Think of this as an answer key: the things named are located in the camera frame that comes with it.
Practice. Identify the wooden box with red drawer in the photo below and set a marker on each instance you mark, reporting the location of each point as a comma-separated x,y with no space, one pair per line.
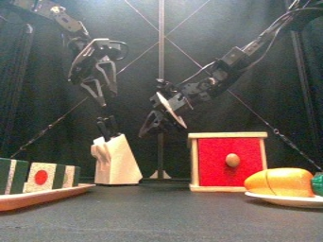
228,164

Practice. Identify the small green white toy sushi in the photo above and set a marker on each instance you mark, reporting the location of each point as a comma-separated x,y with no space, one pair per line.
72,176

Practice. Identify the white round plate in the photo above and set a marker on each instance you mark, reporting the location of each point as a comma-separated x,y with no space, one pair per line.
290,201

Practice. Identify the orange toy carrot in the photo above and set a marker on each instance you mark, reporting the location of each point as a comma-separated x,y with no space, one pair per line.
279,182

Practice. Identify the vertical metal frame pole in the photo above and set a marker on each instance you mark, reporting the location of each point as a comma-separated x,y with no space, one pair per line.
160,47

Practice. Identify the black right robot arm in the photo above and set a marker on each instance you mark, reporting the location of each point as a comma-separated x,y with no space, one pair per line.
252,47

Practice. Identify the wooden rectangular sushi plate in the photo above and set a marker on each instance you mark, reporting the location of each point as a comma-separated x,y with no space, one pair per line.
41,197

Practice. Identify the wooden knife block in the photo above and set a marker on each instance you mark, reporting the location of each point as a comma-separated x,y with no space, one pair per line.
118,164

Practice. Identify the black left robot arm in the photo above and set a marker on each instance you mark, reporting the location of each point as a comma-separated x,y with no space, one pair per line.
63,19

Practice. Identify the toy sushi with red dot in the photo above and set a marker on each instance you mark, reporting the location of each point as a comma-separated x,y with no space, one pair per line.
41,177

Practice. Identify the dark side frame pole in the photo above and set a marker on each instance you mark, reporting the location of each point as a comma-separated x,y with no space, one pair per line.
304,94

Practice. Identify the green white toy sushi piece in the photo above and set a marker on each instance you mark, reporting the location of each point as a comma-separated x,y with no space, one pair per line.
12,176

